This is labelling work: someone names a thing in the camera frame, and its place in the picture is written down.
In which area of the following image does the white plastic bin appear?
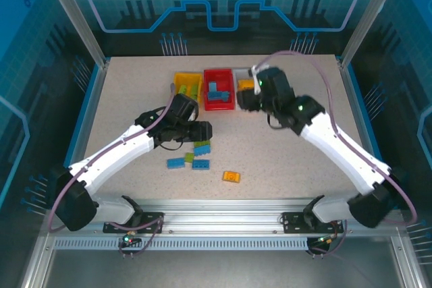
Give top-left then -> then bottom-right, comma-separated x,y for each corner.
232,67 -> 257,111

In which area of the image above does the red plastic bin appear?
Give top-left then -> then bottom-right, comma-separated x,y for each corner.
203,68 -> 236,112

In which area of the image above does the yellow plastic bin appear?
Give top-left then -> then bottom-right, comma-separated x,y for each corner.
173,71 -> 205,107

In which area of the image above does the orange lego brick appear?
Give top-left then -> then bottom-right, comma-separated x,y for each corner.
221,171 -> 242,184

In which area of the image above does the power connector with green light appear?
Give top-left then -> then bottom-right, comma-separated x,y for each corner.
118,230 -> 142,248
308,233 -> 338,252

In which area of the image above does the metal sheet shelf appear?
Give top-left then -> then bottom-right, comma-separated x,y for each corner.
42,249 -> 406,288

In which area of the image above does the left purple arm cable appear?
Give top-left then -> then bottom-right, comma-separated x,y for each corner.
48,84 -> 165,259

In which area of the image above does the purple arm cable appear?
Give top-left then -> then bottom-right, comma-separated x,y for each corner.
48,84 -> 165,259
256,51 -> 419,257

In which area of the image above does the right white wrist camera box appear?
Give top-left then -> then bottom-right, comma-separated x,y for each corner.
250,66 -> 262,95

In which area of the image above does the thin black cable loop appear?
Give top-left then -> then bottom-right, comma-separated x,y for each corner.
159,140 -> 186,152
265,113 -> 288,130

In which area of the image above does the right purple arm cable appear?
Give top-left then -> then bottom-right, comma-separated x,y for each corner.
256,51 -> 419,257

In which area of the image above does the blue table side rail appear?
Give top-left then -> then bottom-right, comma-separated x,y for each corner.
339,61 -> 400,210
49,63 -> 111,210

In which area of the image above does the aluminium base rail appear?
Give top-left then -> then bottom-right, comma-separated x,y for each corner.
43,198 -> 404,239

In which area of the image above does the slotted grey cable duct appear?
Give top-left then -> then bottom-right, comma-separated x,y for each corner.
53,237 -> 310,251

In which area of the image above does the aluminium frame post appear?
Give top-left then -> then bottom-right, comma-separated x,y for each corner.
37,0 -> 111,68
339,0 -> 410,68

